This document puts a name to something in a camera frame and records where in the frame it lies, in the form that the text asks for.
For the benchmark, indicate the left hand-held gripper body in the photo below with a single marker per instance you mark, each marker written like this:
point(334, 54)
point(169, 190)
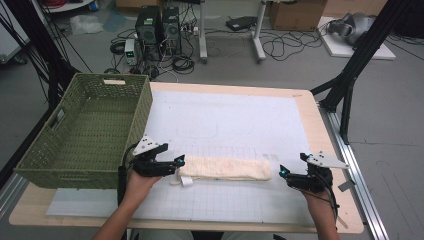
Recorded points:
point(153, 168)

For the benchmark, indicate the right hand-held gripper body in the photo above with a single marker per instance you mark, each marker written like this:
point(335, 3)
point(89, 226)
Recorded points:
point(313, 181)

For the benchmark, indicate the egg print cloth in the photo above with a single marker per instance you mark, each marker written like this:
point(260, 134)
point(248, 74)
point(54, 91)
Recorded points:
point(226, 168)

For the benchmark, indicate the person's right hand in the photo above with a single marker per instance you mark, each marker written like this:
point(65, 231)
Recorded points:
point(320, 200)

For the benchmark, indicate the person's left hand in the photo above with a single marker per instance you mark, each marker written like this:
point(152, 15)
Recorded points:
point(138, 188)

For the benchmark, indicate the wooden stick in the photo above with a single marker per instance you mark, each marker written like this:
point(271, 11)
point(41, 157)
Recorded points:
point(343, 222)

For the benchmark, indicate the green woven basket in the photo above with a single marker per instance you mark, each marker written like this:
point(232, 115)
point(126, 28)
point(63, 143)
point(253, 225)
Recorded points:
point(93, 133)

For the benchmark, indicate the white grid mat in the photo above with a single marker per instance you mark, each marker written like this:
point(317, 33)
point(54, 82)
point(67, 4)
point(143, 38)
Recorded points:
point(233, 116)

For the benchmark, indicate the white power supply unit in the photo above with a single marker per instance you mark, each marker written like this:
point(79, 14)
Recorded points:
point(130, 51)

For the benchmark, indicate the white floor board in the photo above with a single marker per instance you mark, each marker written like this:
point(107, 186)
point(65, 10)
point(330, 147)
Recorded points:
point(340, 50)

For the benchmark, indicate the black computer tower green sticker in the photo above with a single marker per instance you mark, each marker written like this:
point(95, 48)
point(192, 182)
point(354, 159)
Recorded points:
point(148, 33)

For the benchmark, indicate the white desk leg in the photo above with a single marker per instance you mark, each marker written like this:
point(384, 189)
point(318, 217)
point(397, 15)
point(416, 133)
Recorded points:
point(258, 36)
point(202, 33)

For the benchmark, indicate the grey headset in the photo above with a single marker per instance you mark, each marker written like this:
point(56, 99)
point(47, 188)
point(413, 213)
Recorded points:
point(353, 26)

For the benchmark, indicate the brown cardboard box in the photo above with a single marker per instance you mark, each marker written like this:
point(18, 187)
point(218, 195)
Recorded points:
point(296, 15)

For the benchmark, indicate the clear plastic bag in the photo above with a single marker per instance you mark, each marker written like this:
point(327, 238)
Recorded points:
point(86, 25)

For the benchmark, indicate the black flat box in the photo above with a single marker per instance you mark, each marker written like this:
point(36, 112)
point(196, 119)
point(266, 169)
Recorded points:
point(241, 22)

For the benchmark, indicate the grey metal bracket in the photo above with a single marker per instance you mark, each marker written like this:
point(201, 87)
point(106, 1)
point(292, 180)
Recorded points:
point(346, 185)

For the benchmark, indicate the aluminium rail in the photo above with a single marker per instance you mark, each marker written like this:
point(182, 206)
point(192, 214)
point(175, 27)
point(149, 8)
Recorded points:
point(352, 153)

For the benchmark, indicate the black frame stand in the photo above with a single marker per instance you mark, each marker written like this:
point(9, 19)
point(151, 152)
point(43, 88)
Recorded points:
point(370, 43)
point(41, 50)

